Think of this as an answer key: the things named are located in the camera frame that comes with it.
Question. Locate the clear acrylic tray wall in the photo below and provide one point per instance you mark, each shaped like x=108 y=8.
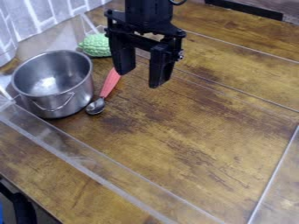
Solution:
x=202 y=151

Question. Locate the red handled metal spoon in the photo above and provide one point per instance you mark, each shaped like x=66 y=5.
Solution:
x=96 y=107

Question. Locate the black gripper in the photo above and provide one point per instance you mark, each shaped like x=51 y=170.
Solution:
x=143 y=26

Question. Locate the silver metal pot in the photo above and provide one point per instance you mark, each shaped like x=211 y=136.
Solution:
x=54 y=82

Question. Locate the black table leg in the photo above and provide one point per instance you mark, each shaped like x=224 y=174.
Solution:
x=23 y=207

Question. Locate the black bar at back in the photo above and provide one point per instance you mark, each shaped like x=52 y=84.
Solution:
x=252 y=10

